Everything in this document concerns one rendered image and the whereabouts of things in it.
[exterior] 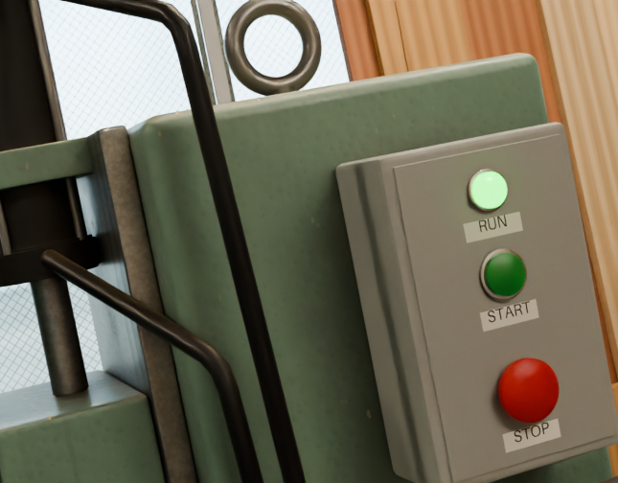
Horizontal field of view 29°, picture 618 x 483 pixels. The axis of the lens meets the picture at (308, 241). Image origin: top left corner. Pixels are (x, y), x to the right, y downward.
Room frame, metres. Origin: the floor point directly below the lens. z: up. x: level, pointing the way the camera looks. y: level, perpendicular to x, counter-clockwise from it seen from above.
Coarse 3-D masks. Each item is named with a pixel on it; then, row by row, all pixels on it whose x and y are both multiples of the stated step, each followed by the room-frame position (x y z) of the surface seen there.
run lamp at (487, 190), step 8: (472, 176) 0.55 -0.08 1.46; (480, 176) 0.55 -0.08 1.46; (488, 176) 0.55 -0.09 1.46; (496, 176) 0.55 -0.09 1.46; (472, 184) 0.55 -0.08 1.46; (480, 184) 0.55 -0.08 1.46; (488, 184) 0.55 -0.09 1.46; (496, 184) 0.55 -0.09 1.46; (504, 184) 0.56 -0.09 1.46; (472, 192) 0.55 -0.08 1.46; (480, 192) 0.55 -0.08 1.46; (488, 192) 0.55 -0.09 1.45; (496, 192) 0.55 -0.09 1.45; (504, 192) 0.55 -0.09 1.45; (472, 200) 0.55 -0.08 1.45; (480, 200) 0.55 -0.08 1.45; (488, 200) 0.55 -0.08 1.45; (496, 200) 0.55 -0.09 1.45; (504, 200) 0.56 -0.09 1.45; (480, 208) 0.55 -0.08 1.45; (488, 208) 0.55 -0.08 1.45; (496, 208) 0.56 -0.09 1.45
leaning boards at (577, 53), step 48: (336, 0) 2.10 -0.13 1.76; (384, 0) 2.10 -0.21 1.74; (432, 0) 2.14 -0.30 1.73; (480, 0) 2.21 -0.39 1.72; (528, 0) 2.25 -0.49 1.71; (576, 0) 2.26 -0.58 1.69; (384, 48) 2.09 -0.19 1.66; (432, 48) 2.12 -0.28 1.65; (480, 48) 2.20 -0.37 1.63; (528, 48) 2.23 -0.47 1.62; (576, 48) 2.25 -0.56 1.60; (576, 96) 2.23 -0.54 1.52; (576, 144) 2.22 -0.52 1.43
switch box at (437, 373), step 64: (384, 192) 0.55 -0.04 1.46; (448, 192) 0.55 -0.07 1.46; (512, 192) 0.56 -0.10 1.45; (576, 192) 0.58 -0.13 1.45; (384, 256) 0.56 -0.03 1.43; (448, 256) 0.55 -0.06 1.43; (576, 256) 0.57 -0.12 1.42; (384, 320) 0.57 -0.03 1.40; (448, 320) 0.55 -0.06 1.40; (576, 320) 0.57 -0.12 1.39; (384, 384) 0.59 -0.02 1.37; (448, 384) 0.55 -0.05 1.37; (576, 384) 0.57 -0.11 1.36; (448, 448) 0.54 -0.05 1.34; (576, 448) 0.57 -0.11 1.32
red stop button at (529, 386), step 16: (512, 368) 0.55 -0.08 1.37; (528, 368) 0.55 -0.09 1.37; (544, 368) 0.55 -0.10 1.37; (512, 384) 0.55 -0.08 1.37; (528, 384) 0.55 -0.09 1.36; (544, 384) 0.55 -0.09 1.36; (512, 400) 0.55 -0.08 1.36; (528, 400) 0.55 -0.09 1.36; (544, 400) 0.55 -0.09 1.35; (512, 416) 0.55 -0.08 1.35; (528, 416) 0.55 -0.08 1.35; (544, 416) 0.55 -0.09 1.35
